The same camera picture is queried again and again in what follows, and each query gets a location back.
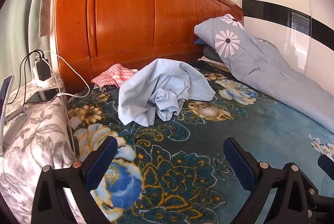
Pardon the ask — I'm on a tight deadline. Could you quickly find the light blue t-shirt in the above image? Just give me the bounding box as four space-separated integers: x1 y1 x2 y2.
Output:
118 58 215 127

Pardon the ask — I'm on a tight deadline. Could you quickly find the grey floral pillow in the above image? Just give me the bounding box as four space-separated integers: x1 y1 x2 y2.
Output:
1 98 76 223

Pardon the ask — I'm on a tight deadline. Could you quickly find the black smartphone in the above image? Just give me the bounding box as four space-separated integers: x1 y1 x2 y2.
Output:
25 88 59 105

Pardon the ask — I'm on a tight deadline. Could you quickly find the teal floral bed blanket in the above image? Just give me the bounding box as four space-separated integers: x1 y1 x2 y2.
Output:
68 62 333 223

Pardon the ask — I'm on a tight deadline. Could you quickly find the white power strip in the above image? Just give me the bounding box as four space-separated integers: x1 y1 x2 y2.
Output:
32 55 56 89

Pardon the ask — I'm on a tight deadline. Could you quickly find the pink striped cloth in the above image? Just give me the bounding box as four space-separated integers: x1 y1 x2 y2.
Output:
91 63 138 88

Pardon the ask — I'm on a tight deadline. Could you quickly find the black power adapter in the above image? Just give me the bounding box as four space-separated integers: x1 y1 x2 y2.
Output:
36 59 51 81

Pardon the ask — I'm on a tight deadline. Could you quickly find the grey daisy print duvet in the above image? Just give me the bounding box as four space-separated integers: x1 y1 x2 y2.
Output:
194 13 333 131

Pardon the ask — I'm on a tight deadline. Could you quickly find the white wardrobe with black stripe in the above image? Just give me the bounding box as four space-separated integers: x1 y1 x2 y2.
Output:
242 0 333 93

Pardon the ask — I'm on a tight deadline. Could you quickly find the orange wooden headboard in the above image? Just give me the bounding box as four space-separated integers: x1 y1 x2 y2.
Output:
54 0 243 93

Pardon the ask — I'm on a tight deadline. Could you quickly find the black cable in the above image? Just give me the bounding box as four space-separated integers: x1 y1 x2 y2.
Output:
7 49 45 106

